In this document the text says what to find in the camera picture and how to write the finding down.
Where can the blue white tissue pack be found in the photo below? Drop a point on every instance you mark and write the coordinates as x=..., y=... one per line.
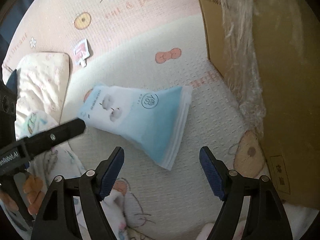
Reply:
x=153, y=122

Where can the brown cardboard box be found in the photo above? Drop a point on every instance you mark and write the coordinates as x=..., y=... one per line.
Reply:
x=267, y=51

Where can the red white sauce sachet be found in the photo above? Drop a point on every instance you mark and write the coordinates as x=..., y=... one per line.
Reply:
x=81, y=53

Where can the pink Hello Kitty blanket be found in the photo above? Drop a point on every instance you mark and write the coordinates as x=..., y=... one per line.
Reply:
x=162, y=80

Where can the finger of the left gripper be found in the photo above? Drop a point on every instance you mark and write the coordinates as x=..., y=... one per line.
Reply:
x=46, y=140

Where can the cream patterned pillow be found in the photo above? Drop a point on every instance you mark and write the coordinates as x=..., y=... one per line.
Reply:
x=42, y=80

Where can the person's left hand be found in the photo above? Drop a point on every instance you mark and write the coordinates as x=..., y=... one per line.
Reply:
x=33, y=189

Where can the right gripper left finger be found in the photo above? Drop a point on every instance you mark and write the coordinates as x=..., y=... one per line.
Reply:
x=57, y=217

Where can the dark blue cloth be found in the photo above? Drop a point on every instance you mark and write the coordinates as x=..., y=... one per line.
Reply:
x=12, y=82

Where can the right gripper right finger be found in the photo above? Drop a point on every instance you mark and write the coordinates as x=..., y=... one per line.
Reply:
x=266, y=218

